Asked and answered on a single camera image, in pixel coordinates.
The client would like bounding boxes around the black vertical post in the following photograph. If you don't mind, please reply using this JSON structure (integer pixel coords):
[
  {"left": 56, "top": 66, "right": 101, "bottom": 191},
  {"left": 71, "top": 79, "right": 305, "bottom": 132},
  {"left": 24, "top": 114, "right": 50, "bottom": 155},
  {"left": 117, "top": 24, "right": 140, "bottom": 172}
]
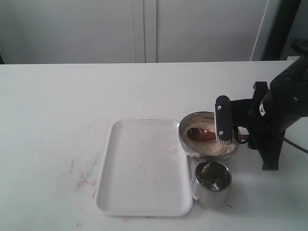
[{"left": 261, "top": 0, "right": 301, "bottom": 61}]

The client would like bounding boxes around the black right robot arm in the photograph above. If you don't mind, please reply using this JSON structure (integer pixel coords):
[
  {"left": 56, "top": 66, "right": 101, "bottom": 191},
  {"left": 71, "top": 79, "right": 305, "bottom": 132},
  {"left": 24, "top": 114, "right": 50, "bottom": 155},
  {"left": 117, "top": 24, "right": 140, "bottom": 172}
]
[{"left": 214, "top": 38, "right": 308, "bottom": 171}]

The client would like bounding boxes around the white plastic tray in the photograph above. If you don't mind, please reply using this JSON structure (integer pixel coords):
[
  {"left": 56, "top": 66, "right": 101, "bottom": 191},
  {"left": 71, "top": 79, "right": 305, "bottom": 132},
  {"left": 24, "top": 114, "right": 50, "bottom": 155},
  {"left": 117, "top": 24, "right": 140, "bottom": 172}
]
[{"left": 95, "top": 119, "right": 193, "bottom": 217}]

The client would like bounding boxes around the stainless steel cup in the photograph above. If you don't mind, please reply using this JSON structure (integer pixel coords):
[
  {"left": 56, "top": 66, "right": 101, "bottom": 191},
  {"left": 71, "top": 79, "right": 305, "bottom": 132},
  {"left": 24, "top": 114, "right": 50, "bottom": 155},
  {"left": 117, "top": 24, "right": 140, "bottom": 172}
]
[{"left": 191, "top": 160, "right": 232, "bottom": 210}]

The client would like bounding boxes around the white cabinet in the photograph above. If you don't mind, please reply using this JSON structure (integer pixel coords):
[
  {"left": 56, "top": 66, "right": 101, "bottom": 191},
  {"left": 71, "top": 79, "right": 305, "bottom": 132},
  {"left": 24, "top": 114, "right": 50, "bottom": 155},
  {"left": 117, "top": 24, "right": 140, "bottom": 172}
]
[{"left": 0, "top": 0, "right": 280, "bottom": 64}]

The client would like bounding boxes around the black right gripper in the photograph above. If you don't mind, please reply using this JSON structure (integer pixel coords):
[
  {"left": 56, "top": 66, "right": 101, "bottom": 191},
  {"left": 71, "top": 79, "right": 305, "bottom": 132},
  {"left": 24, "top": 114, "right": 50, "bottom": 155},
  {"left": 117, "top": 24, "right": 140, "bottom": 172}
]
[{"left": 214, "top": 81, "right": 284, "bottom": 171}]

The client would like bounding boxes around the brown wooden spoon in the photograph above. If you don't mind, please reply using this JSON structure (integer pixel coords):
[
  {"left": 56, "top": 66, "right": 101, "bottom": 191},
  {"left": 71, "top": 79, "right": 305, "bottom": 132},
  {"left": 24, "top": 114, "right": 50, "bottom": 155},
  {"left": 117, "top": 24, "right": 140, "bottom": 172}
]
[{"left": 187, "top": 128, "right": 249, "bottom": 144}]

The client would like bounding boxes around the steel bowl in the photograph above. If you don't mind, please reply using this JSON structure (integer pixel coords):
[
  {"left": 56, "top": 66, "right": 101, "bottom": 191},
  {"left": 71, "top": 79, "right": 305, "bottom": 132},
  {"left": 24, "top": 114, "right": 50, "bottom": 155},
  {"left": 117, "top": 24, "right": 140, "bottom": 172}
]
[{"left": 178, "top": 112, "right": 239, "bottom": 162}]

